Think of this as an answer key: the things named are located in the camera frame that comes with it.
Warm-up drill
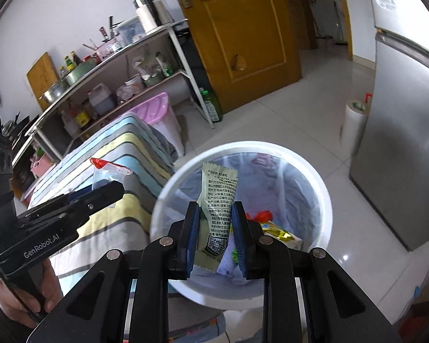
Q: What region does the yellow snack wrapper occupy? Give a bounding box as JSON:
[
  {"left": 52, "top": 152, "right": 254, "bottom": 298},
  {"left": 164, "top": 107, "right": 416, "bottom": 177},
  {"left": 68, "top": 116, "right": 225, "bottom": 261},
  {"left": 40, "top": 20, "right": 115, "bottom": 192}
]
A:
[{"left": 260, "top": 222, "right": 303, "bottom": 250}]

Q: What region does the red plastic bag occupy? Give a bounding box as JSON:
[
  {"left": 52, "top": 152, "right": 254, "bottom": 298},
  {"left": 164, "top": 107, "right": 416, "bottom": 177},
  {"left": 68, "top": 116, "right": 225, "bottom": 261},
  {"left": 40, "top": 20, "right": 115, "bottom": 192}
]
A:
[{"left": 245, "top": 211, "right": 273, "bottom": 223}]

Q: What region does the pale green snack packet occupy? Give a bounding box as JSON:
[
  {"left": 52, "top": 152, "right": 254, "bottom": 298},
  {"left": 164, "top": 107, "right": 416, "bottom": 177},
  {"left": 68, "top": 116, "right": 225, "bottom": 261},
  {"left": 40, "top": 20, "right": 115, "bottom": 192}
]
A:
[{"left": 194, "top": 162, "right": 238, "bottom": 273}]

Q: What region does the white foam sleeve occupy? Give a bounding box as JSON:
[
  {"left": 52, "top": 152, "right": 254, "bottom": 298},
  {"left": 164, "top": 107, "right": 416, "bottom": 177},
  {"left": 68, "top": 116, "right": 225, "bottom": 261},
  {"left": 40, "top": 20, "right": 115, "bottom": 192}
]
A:
[{"left": 217, "top": 247, "right": 243, "bottom": 279}]

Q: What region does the white trash bin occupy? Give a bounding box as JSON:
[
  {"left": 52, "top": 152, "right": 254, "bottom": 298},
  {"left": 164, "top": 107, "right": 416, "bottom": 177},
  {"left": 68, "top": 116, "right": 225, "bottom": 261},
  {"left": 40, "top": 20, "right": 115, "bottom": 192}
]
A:
[{"left": 150, "top": 141, "right": 332, "bottom": 310}]

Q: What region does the metal kitchen shelf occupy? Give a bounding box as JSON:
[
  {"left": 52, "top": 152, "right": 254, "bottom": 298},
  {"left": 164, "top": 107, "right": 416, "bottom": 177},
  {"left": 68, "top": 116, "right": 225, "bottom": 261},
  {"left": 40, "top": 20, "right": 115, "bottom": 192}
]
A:
[{"left": 12, "top": 19, "right": 214, "bottom": 166}]

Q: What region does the person's left hand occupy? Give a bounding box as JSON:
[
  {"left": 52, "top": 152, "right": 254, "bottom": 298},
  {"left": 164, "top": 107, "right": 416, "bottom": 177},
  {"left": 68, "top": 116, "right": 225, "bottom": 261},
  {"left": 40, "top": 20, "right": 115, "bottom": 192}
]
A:
[{"left": 0, "top": 259, "right": 62, "bottom": 329}]

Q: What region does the pink storage basket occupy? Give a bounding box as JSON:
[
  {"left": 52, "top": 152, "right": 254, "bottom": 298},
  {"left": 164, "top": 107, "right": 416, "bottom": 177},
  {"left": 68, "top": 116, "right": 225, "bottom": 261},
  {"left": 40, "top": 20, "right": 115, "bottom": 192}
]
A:
[{"left": 31, "top": 154, "right": 54, "bottom": 178}]

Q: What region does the striped table cloth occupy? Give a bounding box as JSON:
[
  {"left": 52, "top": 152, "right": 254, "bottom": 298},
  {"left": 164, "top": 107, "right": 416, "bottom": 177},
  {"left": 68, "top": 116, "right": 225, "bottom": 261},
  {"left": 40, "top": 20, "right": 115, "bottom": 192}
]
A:
[{"left": 29, "top": 112, "right": 176, "bottom": 294}]

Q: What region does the oil bottle yellow label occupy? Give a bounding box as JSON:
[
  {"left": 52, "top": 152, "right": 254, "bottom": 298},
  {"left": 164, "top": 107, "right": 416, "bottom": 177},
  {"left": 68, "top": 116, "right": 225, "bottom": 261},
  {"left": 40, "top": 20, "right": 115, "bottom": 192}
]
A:
[{"left": 69, "top": 101, "right": 92, "bottom": 131}]

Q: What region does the white oil jug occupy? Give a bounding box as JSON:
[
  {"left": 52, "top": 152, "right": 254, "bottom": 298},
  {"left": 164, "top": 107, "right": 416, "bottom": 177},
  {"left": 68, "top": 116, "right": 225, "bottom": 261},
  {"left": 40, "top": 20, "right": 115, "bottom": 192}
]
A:
[{"left": 87, "top": 83, "right": 117, "bottom": 116}]

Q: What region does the steel bowl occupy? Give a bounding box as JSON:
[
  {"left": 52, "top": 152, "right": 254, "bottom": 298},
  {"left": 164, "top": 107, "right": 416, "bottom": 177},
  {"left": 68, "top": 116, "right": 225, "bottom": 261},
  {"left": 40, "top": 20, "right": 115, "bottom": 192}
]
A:
[{"left": 39, "top": 80, "right": 69, "bottom": 105}]

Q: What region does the pink plastic stool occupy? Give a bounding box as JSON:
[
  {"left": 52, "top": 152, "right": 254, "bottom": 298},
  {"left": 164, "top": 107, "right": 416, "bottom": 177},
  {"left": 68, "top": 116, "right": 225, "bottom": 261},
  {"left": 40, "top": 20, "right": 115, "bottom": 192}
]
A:
[{"left": 129, "top": 92, "right": 185, "bottom": 158}]

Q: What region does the green basin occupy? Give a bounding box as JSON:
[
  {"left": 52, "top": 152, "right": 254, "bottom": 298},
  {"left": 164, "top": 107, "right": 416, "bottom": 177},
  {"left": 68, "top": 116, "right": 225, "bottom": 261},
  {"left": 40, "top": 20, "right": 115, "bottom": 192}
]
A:
[{"left": 63, "top": 58, "right": 97, "bottom": 86}]

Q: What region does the green bottle on floor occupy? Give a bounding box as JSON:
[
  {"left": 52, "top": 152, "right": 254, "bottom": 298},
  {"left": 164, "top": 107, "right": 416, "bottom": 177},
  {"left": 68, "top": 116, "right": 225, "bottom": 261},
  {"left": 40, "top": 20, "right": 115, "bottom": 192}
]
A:
[{"left": 199, "top": 87, "right": 223, "bottom": 123}]

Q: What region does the wooden cutting board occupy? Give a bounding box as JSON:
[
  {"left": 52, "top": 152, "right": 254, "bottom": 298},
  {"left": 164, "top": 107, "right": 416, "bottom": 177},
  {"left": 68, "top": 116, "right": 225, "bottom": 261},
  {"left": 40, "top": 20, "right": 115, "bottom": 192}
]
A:
[{"left": 27, "top": 52, "right": 59, "bottom": 111}]

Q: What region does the pink utensil basket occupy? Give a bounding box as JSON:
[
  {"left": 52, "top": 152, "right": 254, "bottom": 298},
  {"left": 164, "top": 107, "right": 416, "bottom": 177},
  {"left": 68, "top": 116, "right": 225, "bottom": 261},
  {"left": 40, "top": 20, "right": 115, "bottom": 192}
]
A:
[{"left": 95, "top": 37, "right": 122, "bottom": 60}]

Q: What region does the paper towel roll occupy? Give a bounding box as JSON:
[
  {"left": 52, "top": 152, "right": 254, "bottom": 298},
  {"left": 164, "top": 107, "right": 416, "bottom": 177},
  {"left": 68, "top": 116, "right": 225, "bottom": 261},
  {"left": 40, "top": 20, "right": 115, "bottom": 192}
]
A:
[{"left": 339, "top": 99, "right": 368, "bottom": 156}]

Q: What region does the silver refrigerator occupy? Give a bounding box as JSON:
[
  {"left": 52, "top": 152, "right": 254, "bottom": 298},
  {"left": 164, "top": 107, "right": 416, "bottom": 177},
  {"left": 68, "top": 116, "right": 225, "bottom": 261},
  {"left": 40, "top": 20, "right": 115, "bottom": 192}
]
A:
[{"left": 349, "top": 0, "right": 429, "bottom": 251}]

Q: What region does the clear plastic box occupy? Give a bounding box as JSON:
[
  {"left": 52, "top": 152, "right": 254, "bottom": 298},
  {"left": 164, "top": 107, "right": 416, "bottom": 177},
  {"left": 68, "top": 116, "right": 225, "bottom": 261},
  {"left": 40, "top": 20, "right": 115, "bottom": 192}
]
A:
[{"left": 116, "top": 16, "right": 146, "bottom": 47}]

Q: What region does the white electric kettle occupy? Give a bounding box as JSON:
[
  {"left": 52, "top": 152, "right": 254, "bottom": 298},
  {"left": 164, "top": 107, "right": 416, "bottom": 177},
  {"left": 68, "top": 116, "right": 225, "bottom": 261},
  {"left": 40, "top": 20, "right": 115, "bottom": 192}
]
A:
[{"left": 134, "top": 0, "right": 173, "bottom": 34}]

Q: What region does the wooden door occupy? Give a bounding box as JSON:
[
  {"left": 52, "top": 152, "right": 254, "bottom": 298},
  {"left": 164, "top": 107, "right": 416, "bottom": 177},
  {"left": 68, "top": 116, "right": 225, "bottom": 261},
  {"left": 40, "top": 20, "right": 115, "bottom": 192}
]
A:
[{"left": 178, "top": 0, "right": 302, "bottom": 112}]

